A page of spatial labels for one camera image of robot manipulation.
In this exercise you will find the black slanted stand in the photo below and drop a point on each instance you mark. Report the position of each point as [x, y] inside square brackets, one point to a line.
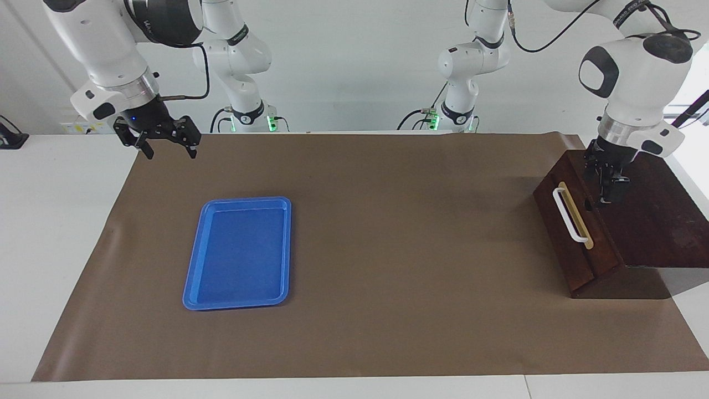
[692, 111]

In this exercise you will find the black clamp base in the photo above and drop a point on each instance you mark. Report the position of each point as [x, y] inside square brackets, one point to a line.
[12, 139]

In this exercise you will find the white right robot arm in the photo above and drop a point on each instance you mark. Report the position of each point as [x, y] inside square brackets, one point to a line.
[99, 44]

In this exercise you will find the blue plastic tray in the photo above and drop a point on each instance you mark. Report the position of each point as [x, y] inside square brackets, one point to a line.
[238, 255]

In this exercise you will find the white wall socket box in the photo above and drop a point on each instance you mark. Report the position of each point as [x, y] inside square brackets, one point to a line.
[77, 126]

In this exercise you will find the wooden drawer dark front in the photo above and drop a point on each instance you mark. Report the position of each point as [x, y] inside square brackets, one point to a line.
[566, 245]

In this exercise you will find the brown table mat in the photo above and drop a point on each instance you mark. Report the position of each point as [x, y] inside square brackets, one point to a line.
[388, 310]

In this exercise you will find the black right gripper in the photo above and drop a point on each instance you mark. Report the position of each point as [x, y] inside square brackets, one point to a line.
[152, 116]

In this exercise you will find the dark brown wooden cabinet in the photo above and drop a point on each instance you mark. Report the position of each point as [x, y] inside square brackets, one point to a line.
[659, 221]

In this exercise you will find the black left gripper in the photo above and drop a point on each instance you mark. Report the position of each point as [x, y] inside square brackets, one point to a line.
[609, 155]

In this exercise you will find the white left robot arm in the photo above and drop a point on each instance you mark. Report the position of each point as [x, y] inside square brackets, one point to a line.
[637, 77]

